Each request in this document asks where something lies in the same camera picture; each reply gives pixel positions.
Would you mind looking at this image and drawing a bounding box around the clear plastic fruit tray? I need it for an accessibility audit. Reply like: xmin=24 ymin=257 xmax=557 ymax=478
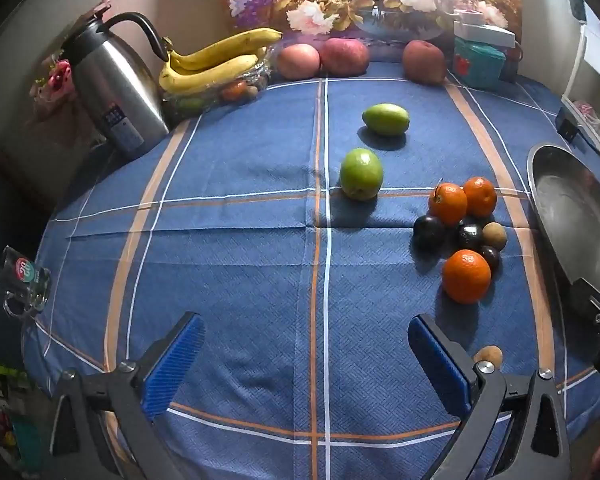
xmin=161 ymin=60 xmax=273 ymax=120

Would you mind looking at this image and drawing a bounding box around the tall red apple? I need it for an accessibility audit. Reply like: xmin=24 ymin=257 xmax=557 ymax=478
xmin=402 ymin=40 xmax=448 ymax=86

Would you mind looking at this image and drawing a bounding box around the pink flower bouquet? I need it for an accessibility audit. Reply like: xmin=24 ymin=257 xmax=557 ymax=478
xmin=30 ymin=50 xmax=81 ymax=121

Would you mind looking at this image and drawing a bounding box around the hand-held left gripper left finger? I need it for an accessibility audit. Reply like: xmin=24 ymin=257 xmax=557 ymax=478
xmin=49 ymin=311 xmax=206 ymax=480

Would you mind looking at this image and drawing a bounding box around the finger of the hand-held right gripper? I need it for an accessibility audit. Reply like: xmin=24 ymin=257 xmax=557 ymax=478
xmin=569 ymin=278 xmax=600 ymax=333

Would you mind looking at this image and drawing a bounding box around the teal box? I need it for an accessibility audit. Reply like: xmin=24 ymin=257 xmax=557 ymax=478
xmin=452 ymin=37 xmax=508 ymax=90

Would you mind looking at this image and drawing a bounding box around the white box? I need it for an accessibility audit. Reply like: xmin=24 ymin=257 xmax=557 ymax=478
xmin=452 ymin=9 xmax=517 ymax=50

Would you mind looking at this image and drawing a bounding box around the pale red apple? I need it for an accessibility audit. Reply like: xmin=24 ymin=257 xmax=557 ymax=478
xmin=277 ymin=43 xmax=321 ymax=80

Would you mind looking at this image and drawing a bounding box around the dark red apple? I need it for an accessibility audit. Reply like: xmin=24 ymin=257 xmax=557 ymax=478
xmin=320 ymin=38 xmax=370 ymax=77

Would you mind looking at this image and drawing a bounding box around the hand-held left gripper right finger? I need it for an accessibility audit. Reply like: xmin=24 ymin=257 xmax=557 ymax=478
xmin=407 ymin=314 xmax=573 ymax=480

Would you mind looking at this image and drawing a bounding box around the round metal bowl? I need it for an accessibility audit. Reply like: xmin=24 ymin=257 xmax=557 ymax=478
xmin=526 ymin=143 xmax=600 ymax=306

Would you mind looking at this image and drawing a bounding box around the large orange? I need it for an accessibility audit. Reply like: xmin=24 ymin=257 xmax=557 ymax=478
xmin=442 ymin=249 xmax=493 ymax=305

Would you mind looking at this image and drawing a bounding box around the small dark plum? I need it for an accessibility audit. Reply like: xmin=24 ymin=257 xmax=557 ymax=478
xmin=479 ymin=245 xmax=502 ymax=272

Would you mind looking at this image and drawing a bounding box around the green printed packet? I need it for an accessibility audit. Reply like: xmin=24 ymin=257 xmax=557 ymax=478
xmin=0 ymin=357 xmax=41 ymax=476

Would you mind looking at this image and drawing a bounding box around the glass mug with red label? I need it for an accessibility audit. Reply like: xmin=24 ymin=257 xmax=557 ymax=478
xmin=0 ymin=246 xmax=51 ymax=318

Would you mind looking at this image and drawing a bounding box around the orange with dark stem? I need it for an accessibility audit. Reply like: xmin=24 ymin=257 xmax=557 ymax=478
xmin=428 ymin=183 xmax=468 ymax=226

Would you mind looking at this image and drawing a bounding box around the large dark plum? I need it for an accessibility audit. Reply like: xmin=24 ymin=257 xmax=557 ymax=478
xmin=413 ymin=215 xmax=447 ymax=250

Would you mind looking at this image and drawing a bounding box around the small black box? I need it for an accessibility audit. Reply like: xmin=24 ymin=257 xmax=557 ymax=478
xmin=555 ymin=108 xmax=579 ymax=142

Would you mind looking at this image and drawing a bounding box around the round green mango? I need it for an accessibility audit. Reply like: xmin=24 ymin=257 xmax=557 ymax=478
xmin=339 ymin=148 xmax=384 ymax=201

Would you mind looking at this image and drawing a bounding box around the small orange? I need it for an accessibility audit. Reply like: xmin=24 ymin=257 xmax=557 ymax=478
xmin=463 ymin=176 xmax=498 ymax=219

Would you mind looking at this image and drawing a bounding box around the shiny dark plum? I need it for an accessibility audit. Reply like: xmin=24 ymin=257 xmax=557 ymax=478
xmin=456 ymin=222 xmax=485 ymax=252

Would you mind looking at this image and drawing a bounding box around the elongated green mango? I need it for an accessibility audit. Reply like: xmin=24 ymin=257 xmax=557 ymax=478
xmin=362 ymin=103 xmax=411 ymax=137

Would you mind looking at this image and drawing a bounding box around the white rack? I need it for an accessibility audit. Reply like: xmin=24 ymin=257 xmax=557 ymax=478
xmin=560 ymin=20 xmax=600 ymax=161

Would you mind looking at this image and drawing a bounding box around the brown kiwi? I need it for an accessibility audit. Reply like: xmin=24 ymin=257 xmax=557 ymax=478
xmin=482 ymin=222 xmax=508 ymax=251
xmin=472 ymin=346 xmax=504 ymax=372

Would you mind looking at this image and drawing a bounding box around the blue plaid tablecloth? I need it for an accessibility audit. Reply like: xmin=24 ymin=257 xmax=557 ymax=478
xmin=22 ymin=75 xmax=600 ymax=480

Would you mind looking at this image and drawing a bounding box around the stainless steel kettle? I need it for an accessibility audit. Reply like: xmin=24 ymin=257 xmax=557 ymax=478
xmin=60 ymin=4 xmax=173 ymax=162

